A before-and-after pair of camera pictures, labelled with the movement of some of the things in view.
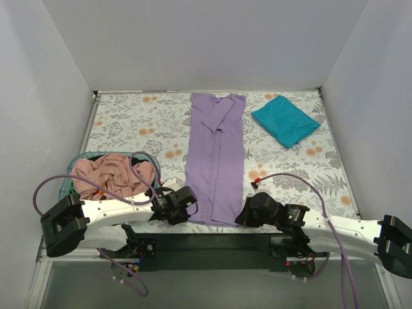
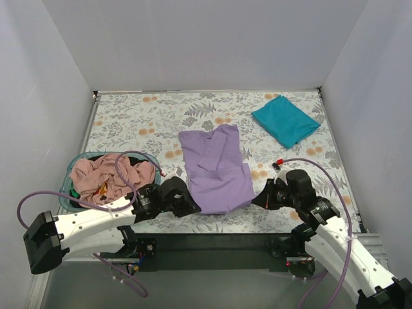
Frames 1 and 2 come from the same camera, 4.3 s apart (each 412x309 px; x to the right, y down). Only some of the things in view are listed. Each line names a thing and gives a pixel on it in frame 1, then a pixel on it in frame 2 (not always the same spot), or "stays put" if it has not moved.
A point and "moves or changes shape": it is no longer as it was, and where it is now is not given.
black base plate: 209,251 stays put
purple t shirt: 215,158 moves or changes shape
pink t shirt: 113,171 stays put
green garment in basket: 73,192 stays put
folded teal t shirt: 284,122 stays put
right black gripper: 250,212 to 268,196
